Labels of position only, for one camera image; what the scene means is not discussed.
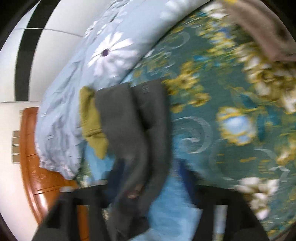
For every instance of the teal floral bed blanket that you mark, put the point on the teal floral bed blanket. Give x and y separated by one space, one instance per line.
233 114

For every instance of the dark grey pants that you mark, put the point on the dark grey pants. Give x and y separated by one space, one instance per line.
136 122

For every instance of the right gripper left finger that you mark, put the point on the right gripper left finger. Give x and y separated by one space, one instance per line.
61 222

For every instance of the olive green knit sweater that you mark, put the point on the olive green knit sweater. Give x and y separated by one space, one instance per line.
91 123

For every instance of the beige pink cloth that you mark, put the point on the beige pink cloth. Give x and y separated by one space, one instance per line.
267 25

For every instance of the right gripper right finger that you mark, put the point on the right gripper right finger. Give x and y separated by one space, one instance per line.
220 207

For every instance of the light blue floral quilt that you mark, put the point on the light blue floral quilt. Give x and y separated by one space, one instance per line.
110 48

